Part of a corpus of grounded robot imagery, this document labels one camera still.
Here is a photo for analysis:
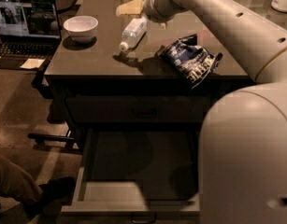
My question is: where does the open black laptop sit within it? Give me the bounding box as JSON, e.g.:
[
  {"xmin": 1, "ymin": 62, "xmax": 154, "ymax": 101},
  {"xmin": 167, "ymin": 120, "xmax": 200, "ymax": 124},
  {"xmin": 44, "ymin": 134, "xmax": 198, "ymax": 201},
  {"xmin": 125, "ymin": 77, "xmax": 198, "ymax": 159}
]
[{"xmin": 0, "ymin": 0, "xmax": 62, "ymax": 70}]

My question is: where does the dark drawer cabinet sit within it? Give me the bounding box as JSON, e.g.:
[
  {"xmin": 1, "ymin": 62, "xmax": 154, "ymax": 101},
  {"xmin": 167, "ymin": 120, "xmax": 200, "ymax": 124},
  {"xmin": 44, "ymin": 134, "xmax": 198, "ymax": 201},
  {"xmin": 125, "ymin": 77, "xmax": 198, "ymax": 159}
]
[{"xmin": 44, "ymin": 0, "xmax": 287, "ymax": 154}]

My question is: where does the white sticky note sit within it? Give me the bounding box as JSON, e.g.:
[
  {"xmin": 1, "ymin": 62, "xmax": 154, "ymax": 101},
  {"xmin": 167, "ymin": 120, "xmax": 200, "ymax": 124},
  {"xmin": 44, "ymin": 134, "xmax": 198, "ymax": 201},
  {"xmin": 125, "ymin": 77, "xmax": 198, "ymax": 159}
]
[{"xmin": 21, "ymin": 59, "xmax": 45, "ymax": 69}]

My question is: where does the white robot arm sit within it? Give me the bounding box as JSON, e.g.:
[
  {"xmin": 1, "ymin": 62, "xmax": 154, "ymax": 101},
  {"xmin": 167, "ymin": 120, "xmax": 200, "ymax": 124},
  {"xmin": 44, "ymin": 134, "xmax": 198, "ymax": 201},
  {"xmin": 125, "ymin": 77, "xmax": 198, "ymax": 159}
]
[{"xmin": 116, "ymin": 0, "xmax": 287, "ymax": 224}]

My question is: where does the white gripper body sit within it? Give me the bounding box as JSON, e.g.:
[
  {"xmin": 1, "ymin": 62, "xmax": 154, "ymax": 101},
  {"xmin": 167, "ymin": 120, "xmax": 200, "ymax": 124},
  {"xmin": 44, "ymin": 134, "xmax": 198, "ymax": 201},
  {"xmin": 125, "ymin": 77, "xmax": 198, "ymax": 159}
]
[{"xmin": 143, "ymin": 0, "xmax": 180, "ymax": 23}]

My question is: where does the black chair base leg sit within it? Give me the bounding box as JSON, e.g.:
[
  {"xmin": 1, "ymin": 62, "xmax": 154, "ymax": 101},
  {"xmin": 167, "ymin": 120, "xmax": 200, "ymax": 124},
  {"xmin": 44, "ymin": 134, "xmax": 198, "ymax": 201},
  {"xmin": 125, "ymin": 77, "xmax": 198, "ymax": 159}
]
[{"xmin": 28, "ymin": 133, "xmax": 75, "ymax": 144}]

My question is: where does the closed dark top drawer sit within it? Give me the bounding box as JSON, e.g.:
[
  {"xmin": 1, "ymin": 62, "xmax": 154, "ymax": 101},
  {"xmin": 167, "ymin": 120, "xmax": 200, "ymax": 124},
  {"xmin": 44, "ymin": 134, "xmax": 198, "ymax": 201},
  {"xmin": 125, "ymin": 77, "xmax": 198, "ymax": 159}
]
[{"xmin": 65, "ymin": 96, "xmax": 210, "ymax": 123}]

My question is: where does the blue chip bag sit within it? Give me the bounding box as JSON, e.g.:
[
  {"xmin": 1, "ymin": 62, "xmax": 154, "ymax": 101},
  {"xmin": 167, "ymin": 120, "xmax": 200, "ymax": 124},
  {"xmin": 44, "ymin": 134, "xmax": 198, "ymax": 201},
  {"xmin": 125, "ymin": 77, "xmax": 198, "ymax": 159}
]
[{"xmin": 158, "ymin": 34, "xmax": 222, "ymax": 90}]

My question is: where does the black shoe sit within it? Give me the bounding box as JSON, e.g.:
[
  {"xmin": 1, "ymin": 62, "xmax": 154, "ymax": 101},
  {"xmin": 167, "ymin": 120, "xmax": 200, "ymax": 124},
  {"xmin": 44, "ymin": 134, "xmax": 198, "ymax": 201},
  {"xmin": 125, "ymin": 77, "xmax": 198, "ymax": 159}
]
[{"xmin": 23, "ymin": 176, "xmax": 76, "ymax": 217}]

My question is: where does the open grey middle drawer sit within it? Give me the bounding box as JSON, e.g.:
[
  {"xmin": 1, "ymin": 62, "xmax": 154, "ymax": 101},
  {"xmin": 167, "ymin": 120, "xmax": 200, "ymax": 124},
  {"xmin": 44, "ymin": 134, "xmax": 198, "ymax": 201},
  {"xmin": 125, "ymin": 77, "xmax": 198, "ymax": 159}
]
[{"xmin": 62, "ymin": 129, "xmax": 200, "ymax": 224}]

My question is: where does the clear plastic water bottle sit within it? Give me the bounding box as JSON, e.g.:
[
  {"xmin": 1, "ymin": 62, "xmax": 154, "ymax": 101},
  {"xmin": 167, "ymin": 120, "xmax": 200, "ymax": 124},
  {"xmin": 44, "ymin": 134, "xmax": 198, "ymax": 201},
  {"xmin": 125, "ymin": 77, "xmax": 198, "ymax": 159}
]
[{"xmin": 119, "ymin": 16, "xmax": 147, "ymax": 52}]

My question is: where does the person's tan trouser leg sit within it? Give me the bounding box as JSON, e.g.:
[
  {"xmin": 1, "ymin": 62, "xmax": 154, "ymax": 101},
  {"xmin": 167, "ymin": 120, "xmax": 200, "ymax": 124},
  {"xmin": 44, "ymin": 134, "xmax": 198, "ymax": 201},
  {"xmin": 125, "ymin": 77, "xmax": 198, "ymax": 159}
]
[{"xmin": 0, "ymin": 155, "xmax": 43, "ymax": 204}]

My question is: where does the white ceramic bowl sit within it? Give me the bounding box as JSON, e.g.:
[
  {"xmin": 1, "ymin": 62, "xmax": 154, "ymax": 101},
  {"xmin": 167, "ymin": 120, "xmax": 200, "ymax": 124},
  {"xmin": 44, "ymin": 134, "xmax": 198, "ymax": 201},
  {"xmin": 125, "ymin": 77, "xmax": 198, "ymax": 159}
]
[{"xmin": 64, "ymin": 16, "xmax": 99, "ymax": 43}]

